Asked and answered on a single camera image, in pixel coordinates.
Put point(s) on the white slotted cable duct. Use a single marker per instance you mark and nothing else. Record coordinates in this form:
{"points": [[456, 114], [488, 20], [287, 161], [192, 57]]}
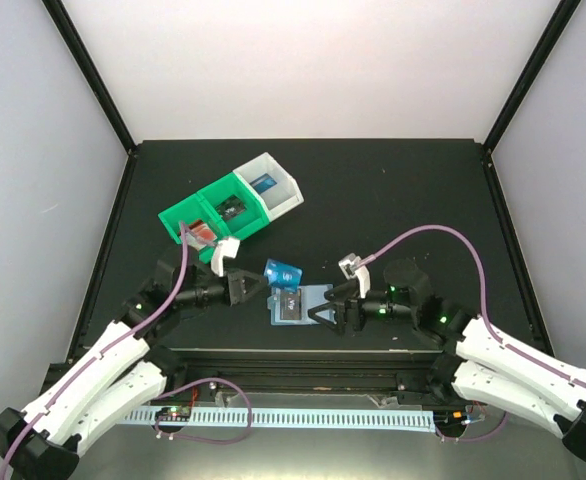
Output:
{"points": [[285, 418]]}

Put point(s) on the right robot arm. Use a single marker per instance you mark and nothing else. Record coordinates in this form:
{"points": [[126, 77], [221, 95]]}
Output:
{"points": [[478, 362]]}

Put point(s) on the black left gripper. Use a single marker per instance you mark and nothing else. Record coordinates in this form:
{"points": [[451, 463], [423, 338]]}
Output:
{"points": [[237, 293]]}

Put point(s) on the black frame post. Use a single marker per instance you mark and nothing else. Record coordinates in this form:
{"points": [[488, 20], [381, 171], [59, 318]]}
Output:
{"points": [[543, 48], [62, 20]]}

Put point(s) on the green middle plastic bin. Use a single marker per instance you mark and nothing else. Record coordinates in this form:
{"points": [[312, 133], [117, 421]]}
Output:
{"points": [[249, 222]]}

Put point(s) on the green end plastic bin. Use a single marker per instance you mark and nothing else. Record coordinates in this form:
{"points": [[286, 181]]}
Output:
{"points": [[177, 218]]}

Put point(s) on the black frame post right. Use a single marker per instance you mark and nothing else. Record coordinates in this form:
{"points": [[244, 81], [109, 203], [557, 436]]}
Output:
{"points": [[543, 48]]}

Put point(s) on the black frame post left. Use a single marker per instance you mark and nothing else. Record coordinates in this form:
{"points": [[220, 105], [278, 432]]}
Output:
{"points": [[62, 20]]}

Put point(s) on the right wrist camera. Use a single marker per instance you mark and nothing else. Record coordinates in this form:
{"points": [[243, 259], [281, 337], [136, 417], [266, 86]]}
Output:
{"points": [[352, 266]]}

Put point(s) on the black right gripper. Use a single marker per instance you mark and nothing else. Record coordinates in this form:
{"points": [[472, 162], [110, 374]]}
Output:
{"points": [[351, 302]]}

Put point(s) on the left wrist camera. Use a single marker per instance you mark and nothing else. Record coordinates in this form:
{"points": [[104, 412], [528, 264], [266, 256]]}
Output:
{"points": [[226, 248]]}

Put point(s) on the blue card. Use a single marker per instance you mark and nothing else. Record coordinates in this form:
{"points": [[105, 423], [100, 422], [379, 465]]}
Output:
{"points": [[263, 183], [282, 276]]}

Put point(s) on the blue card in bin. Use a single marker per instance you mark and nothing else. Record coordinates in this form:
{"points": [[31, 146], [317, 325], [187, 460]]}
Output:
{"points": [[263, 183]]}

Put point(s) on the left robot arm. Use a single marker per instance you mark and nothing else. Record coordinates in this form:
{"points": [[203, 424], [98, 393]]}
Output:
{"points": [[126, 368]]}

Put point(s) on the white plastic bin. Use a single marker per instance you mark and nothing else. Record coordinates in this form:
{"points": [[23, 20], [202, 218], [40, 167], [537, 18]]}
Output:
{"points": [[280, 199]]}

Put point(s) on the blue card holder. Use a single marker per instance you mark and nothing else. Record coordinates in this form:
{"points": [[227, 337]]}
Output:
{"points": [[312, 295]]}

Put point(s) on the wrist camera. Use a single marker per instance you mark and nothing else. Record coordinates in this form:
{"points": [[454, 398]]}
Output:
{"points": [[352, 266], [226, 248]]}

